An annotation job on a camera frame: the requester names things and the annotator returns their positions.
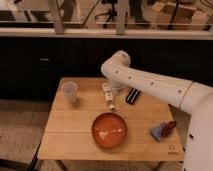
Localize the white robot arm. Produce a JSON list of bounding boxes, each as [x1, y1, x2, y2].
[[101, 50, 213, 171]]

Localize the black rectangular case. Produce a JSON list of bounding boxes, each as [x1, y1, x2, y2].
[[125, 88, 141, 105]]

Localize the wooden table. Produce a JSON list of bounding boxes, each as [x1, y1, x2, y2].
[[38, 77, 184, 161]]

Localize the clear plastic cup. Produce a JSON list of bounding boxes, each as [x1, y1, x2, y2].
[[61, 82, 78, 104]]

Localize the orange round bowl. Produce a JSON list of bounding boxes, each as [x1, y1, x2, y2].
[[91, 113, 127, 148]]

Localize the black office chair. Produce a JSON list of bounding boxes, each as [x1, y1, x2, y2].
[[95, 0, 118, 29]]

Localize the blue sponge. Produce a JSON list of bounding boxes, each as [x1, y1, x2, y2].
[[151, 124, 164, 142]]

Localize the dark cabinet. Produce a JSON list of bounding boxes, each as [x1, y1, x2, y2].
[[0, 37, 213, 99]]

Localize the cardboard boxes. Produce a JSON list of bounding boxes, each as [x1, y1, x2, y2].
[[151, 2, 210, 31]]

